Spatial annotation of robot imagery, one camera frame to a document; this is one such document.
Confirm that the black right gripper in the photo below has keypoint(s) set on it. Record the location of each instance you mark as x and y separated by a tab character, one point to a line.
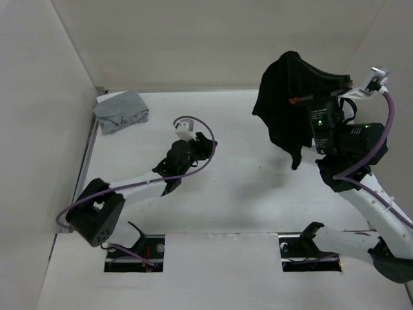
300	99

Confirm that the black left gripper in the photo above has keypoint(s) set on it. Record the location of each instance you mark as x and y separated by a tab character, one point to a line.
204	146

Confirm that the black tank top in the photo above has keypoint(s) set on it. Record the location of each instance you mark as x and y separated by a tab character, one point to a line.
288	125

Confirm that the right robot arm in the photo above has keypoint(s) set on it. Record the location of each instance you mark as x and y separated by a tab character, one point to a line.
348	152

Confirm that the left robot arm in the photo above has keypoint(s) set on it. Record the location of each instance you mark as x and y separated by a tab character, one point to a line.
98	215

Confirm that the folded grey tank top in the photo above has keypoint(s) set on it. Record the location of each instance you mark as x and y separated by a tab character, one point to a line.
119	110

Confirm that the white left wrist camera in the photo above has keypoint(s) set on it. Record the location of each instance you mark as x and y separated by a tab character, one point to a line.
184	129

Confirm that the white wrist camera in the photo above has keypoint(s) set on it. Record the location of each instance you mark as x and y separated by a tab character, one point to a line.
375	83
184	129

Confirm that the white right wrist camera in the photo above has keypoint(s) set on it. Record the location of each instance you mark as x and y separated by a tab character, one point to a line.
375	83

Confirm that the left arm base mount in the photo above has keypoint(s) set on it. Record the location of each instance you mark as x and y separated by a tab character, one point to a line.
150	247

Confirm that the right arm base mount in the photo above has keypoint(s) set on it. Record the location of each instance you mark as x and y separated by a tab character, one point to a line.
298	257

